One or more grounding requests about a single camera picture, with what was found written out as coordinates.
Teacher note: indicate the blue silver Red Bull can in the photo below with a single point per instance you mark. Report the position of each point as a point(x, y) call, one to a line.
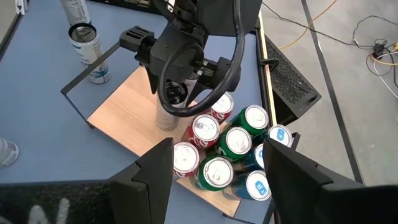
point(256, 186)
point(253, 160)
point(280, 135)

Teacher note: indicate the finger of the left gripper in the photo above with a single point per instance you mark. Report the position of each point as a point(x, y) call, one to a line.
point(219, 73)
point(136, 37)

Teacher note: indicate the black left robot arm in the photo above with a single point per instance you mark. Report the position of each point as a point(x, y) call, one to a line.
point(224, 15)

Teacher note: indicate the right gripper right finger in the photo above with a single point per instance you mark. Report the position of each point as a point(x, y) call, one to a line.
point(298, 193)

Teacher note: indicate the green Sprite can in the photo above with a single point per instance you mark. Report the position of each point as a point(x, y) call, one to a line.
point(217, 172)
point(255, 118)
point(237, 141)

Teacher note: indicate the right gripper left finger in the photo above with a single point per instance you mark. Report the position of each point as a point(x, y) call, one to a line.
point(146, 193)

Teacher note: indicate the Celsius Arctic Vibe can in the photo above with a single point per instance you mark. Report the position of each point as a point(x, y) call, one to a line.
point(88, 53)

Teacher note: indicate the red Coca-Cola Star Wars can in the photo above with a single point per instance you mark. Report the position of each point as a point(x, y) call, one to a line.
point(185, 158)

